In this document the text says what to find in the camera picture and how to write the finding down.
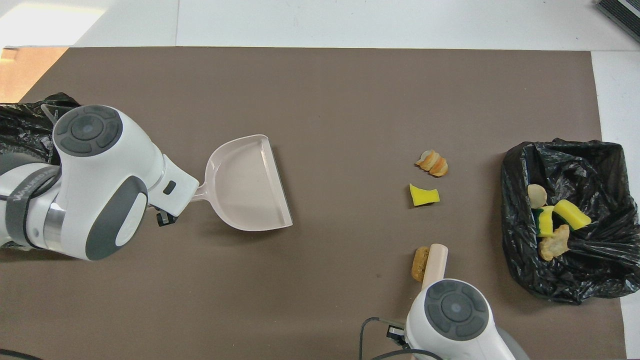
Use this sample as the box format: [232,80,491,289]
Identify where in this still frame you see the beige hand brush black bristles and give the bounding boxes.
[421,243,449,291]

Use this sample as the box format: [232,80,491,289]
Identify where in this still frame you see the beige plastic dustpan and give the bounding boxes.
[192,134,294,232]

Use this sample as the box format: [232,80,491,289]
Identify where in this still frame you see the yellow sponge piece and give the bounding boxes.
[409,183,441,207]
[552,199,592,231]

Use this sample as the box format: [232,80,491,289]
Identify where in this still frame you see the striped croissant bread piece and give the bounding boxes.
[415,150,449,178]
[527,183,548,209]

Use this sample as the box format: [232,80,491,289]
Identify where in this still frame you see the green and yellow sponge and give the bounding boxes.
[532,205,556,238]

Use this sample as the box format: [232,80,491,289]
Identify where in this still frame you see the rumpled black trash bag bin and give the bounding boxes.
[501,138,640,305]

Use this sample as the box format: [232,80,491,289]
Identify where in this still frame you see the black bag covered cardboard box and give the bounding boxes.
[0,92,83,168]

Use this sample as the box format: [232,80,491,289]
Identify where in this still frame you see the brown table mat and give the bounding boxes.
[0,47,627,360]

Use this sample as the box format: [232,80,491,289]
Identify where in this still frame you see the dark ribbed panel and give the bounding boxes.
[594,0,640,43]

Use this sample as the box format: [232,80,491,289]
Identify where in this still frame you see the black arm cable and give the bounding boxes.
[358,316,446,360]

